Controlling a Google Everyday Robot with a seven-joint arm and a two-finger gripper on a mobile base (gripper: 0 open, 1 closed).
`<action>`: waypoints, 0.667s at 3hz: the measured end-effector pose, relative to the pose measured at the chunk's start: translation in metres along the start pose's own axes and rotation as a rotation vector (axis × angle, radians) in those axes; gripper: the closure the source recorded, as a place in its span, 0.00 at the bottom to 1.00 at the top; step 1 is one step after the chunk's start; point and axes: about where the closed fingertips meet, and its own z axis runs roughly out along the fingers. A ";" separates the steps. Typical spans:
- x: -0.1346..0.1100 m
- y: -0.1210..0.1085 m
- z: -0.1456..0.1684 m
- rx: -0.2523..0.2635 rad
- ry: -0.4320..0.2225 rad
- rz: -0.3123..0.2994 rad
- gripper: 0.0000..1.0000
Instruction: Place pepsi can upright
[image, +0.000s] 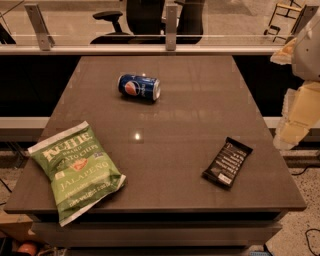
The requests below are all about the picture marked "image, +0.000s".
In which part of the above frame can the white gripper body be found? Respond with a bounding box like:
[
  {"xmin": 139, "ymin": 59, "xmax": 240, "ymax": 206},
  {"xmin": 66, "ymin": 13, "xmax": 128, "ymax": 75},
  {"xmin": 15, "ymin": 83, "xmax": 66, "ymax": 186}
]
[{"xmin": 292, "ymin": 11, "xmax": 320, "ymax": 81}]

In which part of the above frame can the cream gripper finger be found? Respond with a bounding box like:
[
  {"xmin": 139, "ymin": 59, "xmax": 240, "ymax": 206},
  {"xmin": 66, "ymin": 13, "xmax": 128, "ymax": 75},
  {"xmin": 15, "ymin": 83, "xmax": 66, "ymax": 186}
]
[
  {"xmin": 270, "ymin": 39, "xmax": 296, "ymax": 65},
  {"xmin": 273, "ymin": 81, "xmax": 320, "ymax": 149}
]

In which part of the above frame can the blue pepsi can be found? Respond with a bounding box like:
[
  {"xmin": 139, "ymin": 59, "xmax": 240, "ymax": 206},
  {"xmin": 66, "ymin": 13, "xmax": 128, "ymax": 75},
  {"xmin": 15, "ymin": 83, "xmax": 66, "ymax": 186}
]
[{"xmin": 118, "ymin": 74, "xmax": 161, "ymax": 101}]

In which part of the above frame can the yellow black cart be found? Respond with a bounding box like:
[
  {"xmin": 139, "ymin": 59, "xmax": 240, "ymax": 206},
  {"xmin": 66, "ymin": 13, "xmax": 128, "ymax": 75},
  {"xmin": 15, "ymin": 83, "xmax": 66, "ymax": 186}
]
[{"xmin": 263, "ymin": 0, "xmax": 306, "ymax": 43}]

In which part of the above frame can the black snack bar wrapper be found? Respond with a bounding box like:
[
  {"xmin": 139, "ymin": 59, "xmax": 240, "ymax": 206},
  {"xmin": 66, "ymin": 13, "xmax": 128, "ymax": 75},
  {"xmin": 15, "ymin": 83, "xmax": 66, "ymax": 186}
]
[{"xmin": 202, "ymin": 137, "xmax": 253, "ymax": 188}]

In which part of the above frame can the black office chair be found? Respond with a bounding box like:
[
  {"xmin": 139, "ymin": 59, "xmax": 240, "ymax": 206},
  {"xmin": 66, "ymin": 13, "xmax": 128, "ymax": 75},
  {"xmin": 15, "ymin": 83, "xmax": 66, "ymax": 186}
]
[{"xmin": 91, "ymin": 0, "xmax": 205, "ymax": 44}]

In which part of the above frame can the green jalapeno chips bag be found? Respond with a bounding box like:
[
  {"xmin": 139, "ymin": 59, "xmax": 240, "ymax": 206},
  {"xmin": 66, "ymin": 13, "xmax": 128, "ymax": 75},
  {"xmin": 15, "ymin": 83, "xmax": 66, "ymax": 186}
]
[{"xmin": 28, "ymin": 121, "xmax": 126, "ymax": 227}]

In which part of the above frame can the orange object under table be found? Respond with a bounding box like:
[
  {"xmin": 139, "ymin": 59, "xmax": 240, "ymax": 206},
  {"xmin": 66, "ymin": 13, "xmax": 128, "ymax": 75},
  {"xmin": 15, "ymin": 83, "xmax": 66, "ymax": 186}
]
[{"xmin": 17, "ymin": 242, "xmax": 38, "ymax": 256}]

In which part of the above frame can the right metal rail bracket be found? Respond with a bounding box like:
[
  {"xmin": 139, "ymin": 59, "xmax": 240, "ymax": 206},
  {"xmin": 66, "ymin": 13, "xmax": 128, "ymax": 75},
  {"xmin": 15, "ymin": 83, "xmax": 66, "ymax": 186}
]
[{"xmin": 286, "ymin": 5, "xmax": 319, "ymax": 42}]

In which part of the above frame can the metal rail bracket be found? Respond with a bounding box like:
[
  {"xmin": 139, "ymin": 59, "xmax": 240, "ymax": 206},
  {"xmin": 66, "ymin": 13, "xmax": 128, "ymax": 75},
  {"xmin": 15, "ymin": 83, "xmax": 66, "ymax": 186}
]
[
  {"xmin": 165, "ymin": 3, "xmax": 177, "ymax": 51},
  {"xmin": 286, "ymin": 5, "xmax": 319, "ymax": 42},
  {"xmin": 24, "ymin": 3, "xmax": 55, "ymax": 51}
]

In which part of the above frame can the black floor cable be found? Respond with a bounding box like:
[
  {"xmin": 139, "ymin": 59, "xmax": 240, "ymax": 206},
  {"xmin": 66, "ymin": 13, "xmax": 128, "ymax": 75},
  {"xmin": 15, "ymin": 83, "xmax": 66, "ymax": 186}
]
[{"xmin": 290, "ymin": 163, "xmax": 320, "ymax": 256}]

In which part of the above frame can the middle metal rail bracket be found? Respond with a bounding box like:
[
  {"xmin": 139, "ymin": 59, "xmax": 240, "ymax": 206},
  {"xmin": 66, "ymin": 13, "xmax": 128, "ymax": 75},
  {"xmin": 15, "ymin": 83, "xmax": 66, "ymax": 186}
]
[{"xmin": 165, "ymin": 3, "xmax": 177, "ymax": 51}]

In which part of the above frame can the left metal rail bracket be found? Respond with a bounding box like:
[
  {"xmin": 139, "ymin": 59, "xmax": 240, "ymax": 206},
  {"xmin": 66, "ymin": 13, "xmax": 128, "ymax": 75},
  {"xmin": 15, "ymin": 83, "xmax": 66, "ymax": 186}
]
[{"xmin": 24, "ymin": 3, "xmax": 55, "ymax": 51}]

